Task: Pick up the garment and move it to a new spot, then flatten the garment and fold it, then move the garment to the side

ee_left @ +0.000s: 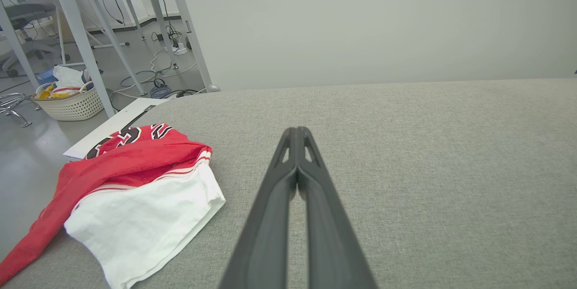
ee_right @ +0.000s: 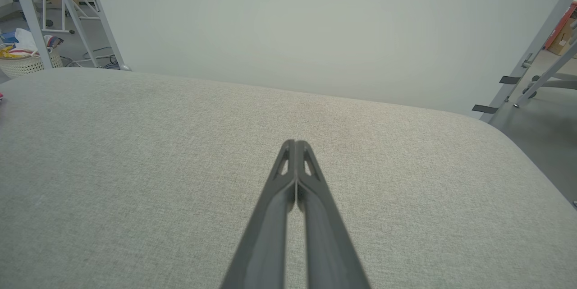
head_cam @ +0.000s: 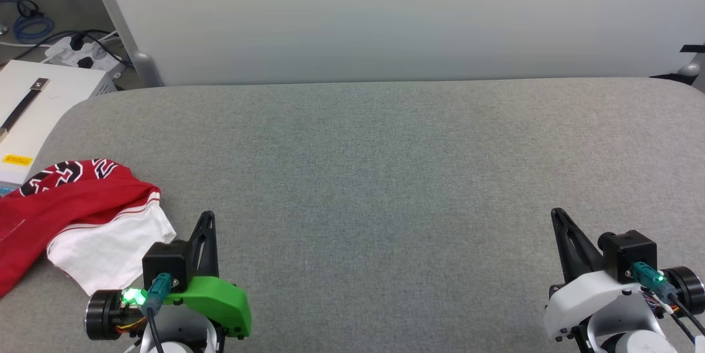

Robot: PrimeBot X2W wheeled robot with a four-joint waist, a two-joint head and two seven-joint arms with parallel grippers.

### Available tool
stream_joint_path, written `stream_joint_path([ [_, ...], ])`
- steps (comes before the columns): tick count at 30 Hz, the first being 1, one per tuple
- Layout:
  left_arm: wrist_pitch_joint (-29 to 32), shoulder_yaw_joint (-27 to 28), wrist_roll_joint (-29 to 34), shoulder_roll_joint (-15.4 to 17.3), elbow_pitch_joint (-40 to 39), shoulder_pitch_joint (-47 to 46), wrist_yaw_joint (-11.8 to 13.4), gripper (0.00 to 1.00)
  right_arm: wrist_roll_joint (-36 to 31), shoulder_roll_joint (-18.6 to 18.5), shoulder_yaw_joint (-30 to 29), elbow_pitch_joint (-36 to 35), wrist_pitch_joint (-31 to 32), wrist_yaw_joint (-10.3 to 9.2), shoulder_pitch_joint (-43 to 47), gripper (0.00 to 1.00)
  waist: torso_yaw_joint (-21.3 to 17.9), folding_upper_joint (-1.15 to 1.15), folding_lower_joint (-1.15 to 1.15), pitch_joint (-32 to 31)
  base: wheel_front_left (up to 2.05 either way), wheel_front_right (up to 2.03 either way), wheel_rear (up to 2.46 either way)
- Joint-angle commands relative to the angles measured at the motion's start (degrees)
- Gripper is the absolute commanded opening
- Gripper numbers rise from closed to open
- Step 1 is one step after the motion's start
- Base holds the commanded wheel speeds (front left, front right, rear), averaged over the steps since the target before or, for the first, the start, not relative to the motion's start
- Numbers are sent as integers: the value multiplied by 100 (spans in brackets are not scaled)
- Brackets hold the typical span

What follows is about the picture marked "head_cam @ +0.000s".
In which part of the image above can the black floor power cable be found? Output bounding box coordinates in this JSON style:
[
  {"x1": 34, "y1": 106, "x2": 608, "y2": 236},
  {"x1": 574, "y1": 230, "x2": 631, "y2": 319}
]
[{"x1": 0, "y1": 28, "x2": 134, "y2": 69}]

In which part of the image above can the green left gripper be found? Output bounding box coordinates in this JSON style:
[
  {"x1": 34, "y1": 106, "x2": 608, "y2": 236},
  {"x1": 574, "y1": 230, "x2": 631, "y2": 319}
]
[{"x1": 85, "y1": 211, "x2": 252, "y2": 341}]

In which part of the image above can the white partition panel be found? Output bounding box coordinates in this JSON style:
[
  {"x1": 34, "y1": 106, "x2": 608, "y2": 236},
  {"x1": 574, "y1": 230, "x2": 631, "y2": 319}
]
[{"x1": 83, "y1": 0, "x2": 705, "y2": 88}]

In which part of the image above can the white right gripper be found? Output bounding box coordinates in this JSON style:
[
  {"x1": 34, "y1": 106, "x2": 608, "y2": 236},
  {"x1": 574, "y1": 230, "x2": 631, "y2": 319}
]
[{"x1": 543, "y1": 208, "x2": 705, "y2": 342}]

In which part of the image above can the grey partition foot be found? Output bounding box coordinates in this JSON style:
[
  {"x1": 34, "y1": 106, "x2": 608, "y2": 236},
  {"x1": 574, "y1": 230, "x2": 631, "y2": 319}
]
[
  {"x1": 129, "y1": 51, "x2": 165, "y2": 88},
  {"x1": 676, "y1": 60, "x2": 704, "y2": 79}
]

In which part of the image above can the blue coiled cable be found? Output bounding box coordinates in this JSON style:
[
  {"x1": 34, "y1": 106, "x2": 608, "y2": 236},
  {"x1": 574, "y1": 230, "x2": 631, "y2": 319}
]
[{"x1": 13, "y1": 12, "x2": 56, "y2": 43}]

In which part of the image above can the black cable with teal plug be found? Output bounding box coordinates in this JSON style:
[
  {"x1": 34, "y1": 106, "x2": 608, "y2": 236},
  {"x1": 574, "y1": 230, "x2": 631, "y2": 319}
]
[
  {"x1": 143, "y1": 273, "x2": 178, "y2": 353},
  {"x1": 630, "y1": 262, "x2": 705, "y2": 338}
]

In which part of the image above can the white instrument box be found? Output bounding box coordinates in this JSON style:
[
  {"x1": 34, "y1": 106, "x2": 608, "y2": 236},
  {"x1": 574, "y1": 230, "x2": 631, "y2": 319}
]
[{"x1": 0, "y1": 59, "x2": 118, "y2": 198}]

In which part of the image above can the red and white t-shirt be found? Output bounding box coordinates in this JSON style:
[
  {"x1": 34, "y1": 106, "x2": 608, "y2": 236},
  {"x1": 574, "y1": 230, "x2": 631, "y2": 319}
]
[{"x1": 0, "y1": 159, "x2": 177, "y2": 298}]

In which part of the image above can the black box carry handle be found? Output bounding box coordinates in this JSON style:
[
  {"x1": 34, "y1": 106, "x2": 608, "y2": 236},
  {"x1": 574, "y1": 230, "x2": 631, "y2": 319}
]
[{"x1": 0, "y1": 78, "x2": 51, "y2": 139}]

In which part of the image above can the white power strip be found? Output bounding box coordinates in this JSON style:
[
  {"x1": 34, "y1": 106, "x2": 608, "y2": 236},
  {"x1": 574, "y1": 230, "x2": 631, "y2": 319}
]
[{"x1": 44, "y1": 34, "x2": 127, "y2": 76}]

